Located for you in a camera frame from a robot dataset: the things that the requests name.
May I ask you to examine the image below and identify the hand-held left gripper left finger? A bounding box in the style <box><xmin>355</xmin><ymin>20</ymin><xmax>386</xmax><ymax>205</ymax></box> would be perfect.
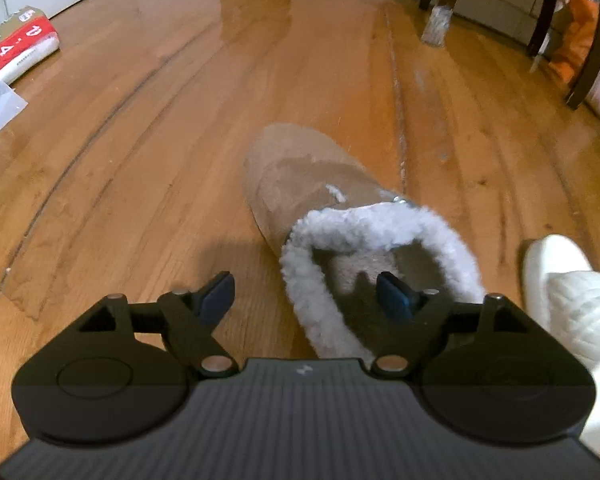
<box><xmin>77</xmin><ymin>271</ymin><xmax>237</xmax><ymax>379</ymax></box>

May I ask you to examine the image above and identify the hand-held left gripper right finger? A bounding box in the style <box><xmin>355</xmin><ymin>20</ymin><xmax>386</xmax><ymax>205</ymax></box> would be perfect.
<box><xmin>370</xmin><ymin>271</ymin><xmax>529</xmax><ymax>379</ymax></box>

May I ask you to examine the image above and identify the brown fur-lined slipper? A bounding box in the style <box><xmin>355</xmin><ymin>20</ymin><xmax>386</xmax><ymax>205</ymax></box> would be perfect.
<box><xmin>242</xmin><ymin>122</ymin><xmax>486</xmax><ymax>366</ymax></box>

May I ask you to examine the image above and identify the cream ribbed slide sandal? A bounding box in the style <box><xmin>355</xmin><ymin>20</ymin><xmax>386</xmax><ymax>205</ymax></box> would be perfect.
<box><xmin>522</xmin><ymin>234</ymin><xmax>600</xmax><ymax>456</ymax></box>

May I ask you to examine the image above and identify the white plastic bag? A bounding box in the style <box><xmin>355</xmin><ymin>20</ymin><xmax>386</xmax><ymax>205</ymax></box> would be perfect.
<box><xmin>0</xmin><ymin>65</ymin><xmax>28</xmax><ymax>148</ymax></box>

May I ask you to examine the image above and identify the orange bag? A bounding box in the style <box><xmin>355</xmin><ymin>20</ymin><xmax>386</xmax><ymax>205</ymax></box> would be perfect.
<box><xmin>550</xmin><ymin>0</ymin><xmax>600</xmax><ymax>86</ymax></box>

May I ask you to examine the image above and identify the red and white packet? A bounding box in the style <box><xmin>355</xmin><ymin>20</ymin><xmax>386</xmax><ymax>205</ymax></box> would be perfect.
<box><xmin>0</xmin><ymin>6</ymin><xmax>61</xmax><ymax>86</ymax></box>

